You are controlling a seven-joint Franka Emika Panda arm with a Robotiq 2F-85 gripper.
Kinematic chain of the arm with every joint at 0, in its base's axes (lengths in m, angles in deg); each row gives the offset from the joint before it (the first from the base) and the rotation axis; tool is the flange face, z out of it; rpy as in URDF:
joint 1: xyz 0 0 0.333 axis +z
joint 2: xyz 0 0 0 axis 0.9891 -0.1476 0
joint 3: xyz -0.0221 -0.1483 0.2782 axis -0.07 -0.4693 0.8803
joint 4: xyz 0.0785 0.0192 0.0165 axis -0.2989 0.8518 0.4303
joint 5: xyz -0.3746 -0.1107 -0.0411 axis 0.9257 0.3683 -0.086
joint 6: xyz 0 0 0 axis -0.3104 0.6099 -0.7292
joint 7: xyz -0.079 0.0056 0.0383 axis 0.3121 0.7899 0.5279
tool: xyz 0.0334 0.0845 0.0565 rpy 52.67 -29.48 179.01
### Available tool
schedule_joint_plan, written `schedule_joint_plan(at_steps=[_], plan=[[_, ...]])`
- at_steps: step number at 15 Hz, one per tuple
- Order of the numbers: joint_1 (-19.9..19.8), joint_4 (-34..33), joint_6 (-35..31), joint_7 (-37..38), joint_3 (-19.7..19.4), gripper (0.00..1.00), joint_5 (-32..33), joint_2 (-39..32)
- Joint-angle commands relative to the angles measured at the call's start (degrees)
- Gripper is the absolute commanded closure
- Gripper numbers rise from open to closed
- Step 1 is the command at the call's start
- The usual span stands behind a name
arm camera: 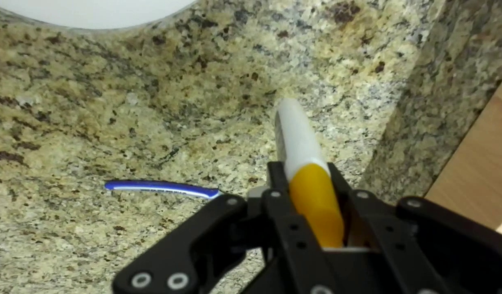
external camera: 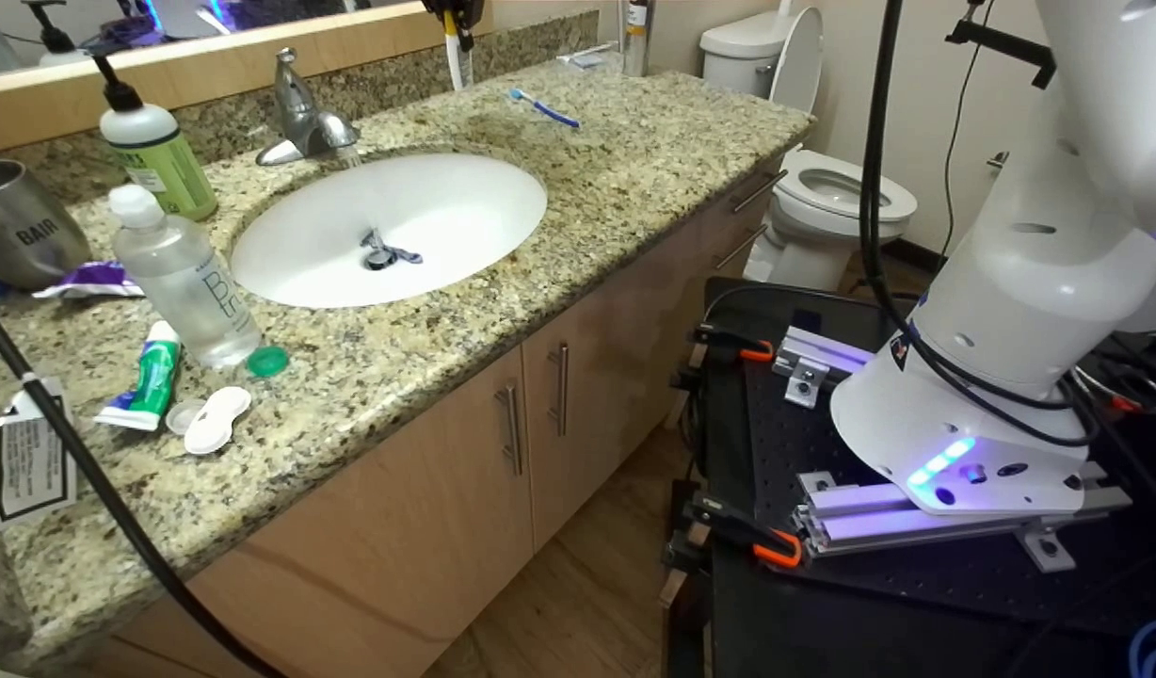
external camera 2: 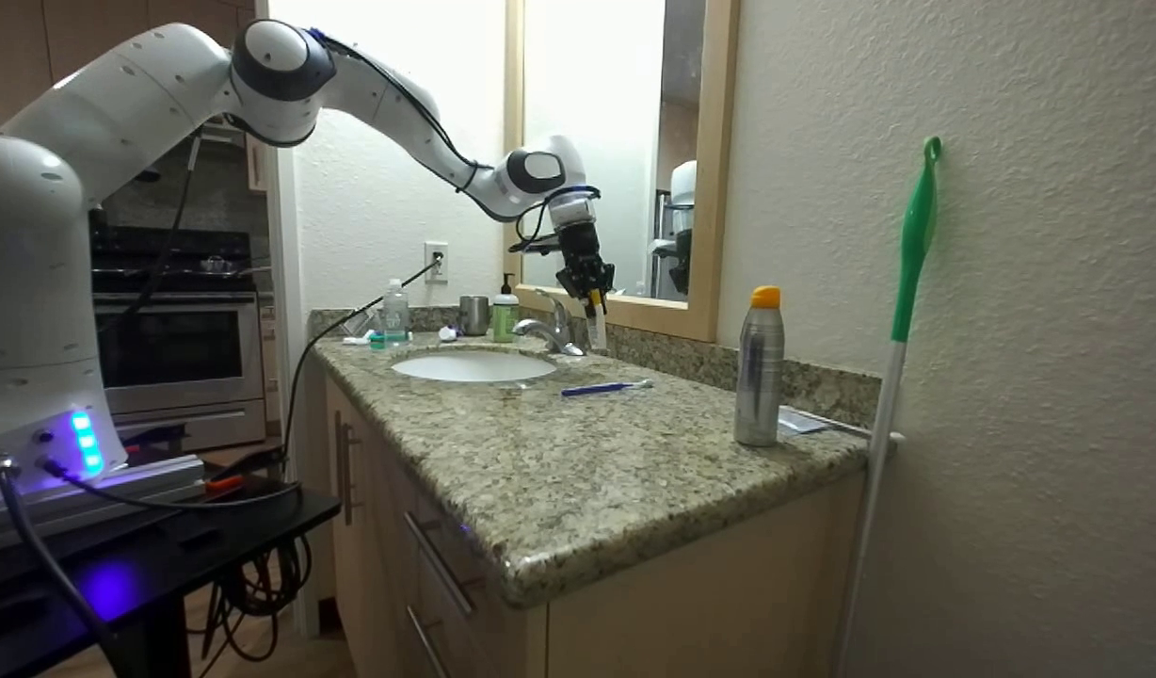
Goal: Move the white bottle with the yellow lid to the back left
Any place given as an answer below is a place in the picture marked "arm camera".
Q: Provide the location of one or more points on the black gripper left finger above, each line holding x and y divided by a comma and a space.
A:
284, 218

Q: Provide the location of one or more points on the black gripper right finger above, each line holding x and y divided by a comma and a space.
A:
371, 218

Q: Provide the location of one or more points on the blue and white toothbrush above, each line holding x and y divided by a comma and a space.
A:
163, 189

